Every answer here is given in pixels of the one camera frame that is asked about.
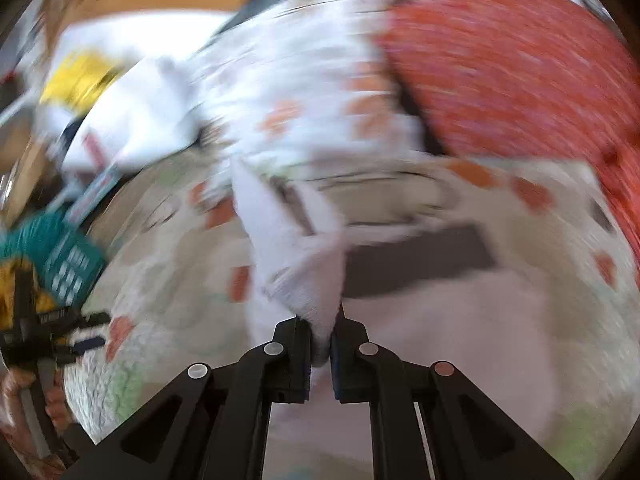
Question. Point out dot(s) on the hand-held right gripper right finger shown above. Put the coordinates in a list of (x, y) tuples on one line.
[(337, 365)]

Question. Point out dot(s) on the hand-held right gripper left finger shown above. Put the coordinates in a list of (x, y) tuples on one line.
[(300, 360)]

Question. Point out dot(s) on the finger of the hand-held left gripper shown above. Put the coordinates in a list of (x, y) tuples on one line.
[(82, 320), (87, 344)]

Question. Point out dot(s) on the pale pink embroidered towel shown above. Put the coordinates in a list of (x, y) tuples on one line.
[(290, 240)]

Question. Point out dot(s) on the person's left hand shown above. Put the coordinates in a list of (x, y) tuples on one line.
[(55, 405)]

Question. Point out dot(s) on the yellow cloth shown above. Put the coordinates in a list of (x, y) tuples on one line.
[(7, 285)]

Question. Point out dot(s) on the teal box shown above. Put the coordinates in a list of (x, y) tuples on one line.
[(65, 255)]

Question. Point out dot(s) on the cream quilted bed mat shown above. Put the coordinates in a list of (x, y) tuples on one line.
[(165, 260)]

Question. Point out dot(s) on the white box with coloured dots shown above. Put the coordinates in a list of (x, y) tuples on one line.
[(95, 190)]

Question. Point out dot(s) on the white and yellow plastic bag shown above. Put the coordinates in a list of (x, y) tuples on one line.
[(150, 110)]

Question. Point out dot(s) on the white floral pillow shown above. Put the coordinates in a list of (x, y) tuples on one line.
[(310, 60)]

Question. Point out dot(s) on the orange floral bedsheet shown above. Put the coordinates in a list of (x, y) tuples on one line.
[(500, 60)]

